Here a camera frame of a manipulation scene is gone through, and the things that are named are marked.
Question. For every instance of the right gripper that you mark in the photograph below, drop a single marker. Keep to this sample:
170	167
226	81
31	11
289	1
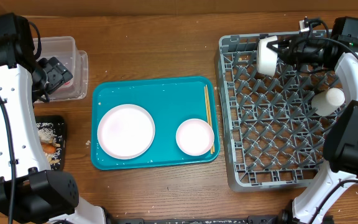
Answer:
298	50

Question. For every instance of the grey dishwasher rack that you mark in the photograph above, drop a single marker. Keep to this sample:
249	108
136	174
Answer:
273	138

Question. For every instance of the orange carrot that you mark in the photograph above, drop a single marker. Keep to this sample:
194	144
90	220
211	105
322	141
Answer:
48	148

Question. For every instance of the white saucer plate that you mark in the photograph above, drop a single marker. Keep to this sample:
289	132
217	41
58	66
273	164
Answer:
266	58

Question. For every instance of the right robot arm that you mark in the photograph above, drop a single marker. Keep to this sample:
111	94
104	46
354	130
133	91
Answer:
339	170

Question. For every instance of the teal serving tray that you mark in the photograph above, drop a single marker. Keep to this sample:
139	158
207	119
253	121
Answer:
169	101

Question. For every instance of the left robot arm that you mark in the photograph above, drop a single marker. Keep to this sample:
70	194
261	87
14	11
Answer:
30	191

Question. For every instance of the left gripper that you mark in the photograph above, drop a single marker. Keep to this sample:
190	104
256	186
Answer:
58	73

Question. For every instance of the large white plate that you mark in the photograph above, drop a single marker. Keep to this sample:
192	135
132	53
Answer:
126	131

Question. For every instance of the wooden chopstick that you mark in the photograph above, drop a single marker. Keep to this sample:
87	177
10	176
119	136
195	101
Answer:
208	109
210	124

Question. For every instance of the black rectangular tray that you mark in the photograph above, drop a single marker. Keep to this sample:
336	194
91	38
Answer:
51	118

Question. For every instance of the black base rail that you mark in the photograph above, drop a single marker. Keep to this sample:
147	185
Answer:
253	219

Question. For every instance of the rice and peanut scraps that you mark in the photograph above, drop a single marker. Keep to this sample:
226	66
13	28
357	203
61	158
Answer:
54	132

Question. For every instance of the small white bowl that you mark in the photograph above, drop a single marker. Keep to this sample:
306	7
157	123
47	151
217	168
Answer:
194	137

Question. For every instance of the clear plastic bin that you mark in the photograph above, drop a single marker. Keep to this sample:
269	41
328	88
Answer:
79	68

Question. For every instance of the small white cup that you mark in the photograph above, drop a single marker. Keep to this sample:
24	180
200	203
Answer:
328	101

